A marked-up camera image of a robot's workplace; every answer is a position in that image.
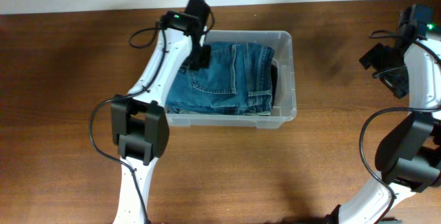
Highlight clear plastic storage bin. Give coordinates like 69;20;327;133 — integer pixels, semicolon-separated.
167;30;297;129

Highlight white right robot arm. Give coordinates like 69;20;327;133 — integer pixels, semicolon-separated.
325;4;440;224

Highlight dark blue jeans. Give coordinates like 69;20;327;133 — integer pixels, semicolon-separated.
166;42;275;116

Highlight black cloth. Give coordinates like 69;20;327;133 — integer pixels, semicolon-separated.
271;64;278;107

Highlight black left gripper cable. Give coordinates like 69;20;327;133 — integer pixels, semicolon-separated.
88;10;216;224

